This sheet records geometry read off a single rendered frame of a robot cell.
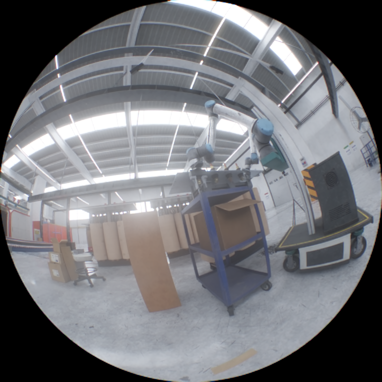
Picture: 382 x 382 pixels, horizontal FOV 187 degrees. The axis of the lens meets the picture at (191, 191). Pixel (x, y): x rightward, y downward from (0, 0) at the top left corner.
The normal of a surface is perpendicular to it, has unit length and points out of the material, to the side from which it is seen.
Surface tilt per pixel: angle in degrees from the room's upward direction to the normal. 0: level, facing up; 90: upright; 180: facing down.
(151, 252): 90
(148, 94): 180
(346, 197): 90
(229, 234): 90
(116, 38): 174
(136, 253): 90
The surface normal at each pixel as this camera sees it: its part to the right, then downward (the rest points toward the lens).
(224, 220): 0.29, -0.35
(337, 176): -0.86, 0.05
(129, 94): 0.22, 0.93
